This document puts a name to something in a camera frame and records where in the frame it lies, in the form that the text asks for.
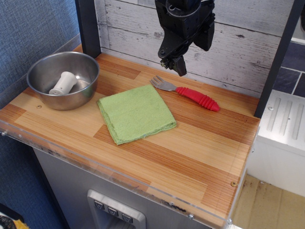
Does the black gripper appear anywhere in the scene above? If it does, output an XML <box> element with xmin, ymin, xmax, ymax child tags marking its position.
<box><xmin>155</xmin><ymin>0</ymin><xmax>215</xmax><ymax>76</ymax></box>

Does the dark right shelf post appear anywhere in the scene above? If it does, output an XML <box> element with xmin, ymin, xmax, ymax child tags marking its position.
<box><xmin>254</xmin><ymin>0</ymin><xmax>305</xmax><ymax>118</ymax></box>

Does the stainless steel bowl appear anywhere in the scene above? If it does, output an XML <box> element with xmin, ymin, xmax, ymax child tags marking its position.
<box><xmin>27</xmin><ymin>52</ymin><xmax>100</xmax><ymax>110</ymax></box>

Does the white salt shaker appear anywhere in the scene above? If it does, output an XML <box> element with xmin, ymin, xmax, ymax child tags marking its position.
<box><xmin>49</xmin><ymin>72</ymin><xmax>77</xmax><ymax>95</ymax></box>

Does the silver button control panel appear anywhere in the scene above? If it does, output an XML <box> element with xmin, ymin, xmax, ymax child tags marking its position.
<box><xmin>87</xmin><ymin>189</ymin><xmax>146</xmax><ymax>229</ymax></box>

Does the fork with red handle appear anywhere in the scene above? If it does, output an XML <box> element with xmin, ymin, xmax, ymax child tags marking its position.
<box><xmin>150</xmin><ymin>75</ymin><xmax>220</xmax><ymax>112</ymax></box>

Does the dark left shelf post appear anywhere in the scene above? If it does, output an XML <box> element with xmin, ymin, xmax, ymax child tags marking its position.
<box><xmin>75</xmin><ymin>0</ymin><xmax>101</xmax><ymax>58</ymax></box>

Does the yellow black object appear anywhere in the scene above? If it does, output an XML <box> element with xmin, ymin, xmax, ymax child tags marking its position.
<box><xmin>0</xmin><ymin>212</ymin><xmax>27</xmax><ymax>229</ymax></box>

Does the clear acrylic table edge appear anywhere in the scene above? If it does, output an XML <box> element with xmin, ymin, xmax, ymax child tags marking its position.
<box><xmin>0</xmin><ymin>117</ymin><xmax>259</xmax><ymax>229</ymax></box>

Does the green cloth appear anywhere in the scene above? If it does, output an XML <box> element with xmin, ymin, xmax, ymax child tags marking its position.
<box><xmin>97</xmin><ymin>85</ymin><xmax>176</xmax><ymax>145</ymax></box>

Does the dark shelf post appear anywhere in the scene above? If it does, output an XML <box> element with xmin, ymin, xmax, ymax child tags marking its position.
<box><xmin>75</xmin><ymin>0</ymin><xmax>101</xmax><ymax>58</ymax></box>
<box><xmin>254</xmin><ymin>0</ymin><xmax>305</xmax><ymax>118</ymax></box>

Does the white toy sink drainboard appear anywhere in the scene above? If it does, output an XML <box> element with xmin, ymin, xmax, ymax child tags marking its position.
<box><xmin>247</xmin><ymin>90</ymin><xmax>305</xmax><ymax>196</ymax></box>

